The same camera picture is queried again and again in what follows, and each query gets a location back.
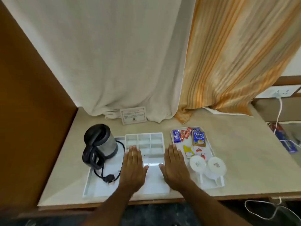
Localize black and steel electric kettle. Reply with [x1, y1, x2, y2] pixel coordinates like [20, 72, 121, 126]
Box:
[82, 123, 119, 170]

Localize white cable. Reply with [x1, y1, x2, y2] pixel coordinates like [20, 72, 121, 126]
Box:
[273, 97, 283, 134]
[244, 197, 301, 220]

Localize white curtain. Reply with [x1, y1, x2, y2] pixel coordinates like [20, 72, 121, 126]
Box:
[0, 0, 197, 124]

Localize brown wooden side panel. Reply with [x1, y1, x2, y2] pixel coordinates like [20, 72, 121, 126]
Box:
[0, 0, 78, 210]

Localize blue and red package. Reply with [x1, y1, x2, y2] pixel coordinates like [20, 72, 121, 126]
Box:
[270, 123, 299, 154]

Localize white folded cloth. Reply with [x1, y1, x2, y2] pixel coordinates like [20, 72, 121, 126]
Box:
[204, 106, 253, 117]

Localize person's right forearm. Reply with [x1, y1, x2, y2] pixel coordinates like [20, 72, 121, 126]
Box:
[178, 180, 252, 226]

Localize person's left forearm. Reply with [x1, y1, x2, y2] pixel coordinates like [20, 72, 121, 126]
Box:
[81, 186, 141, 226]

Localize white cup grey-print lid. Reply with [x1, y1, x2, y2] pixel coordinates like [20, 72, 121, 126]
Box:
[189, 155, 207, 184]

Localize flat white serving tray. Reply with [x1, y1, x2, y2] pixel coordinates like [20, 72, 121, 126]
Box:
[170, 126, 225, 191]

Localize white cup red-print lid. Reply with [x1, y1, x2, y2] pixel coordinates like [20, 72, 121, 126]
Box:
[204, 157, 227, 187]

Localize white notice card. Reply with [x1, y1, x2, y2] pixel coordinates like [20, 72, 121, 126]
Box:
[119, 106, 147, 125]

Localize white wall socket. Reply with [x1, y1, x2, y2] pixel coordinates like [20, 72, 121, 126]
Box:
[255, 85, 301, 99]

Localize black kettle power cord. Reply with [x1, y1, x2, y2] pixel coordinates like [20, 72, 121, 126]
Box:
[93, 140, 125, 184]

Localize yellow sachet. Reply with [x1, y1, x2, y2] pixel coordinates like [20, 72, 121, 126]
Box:
[183, 145, 195, 158]

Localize white compartment tray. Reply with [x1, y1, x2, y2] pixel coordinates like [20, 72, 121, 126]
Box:
[82, 132, 170, 198]

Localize person's left hand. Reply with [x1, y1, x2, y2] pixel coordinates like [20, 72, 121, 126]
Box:
[118, 145, 149, 195]

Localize orange striped curtain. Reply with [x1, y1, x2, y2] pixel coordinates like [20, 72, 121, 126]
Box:
[174, 0, 301, 124]

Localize person's right hand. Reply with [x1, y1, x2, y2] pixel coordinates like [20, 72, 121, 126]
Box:
[159, 143, 191, 192]

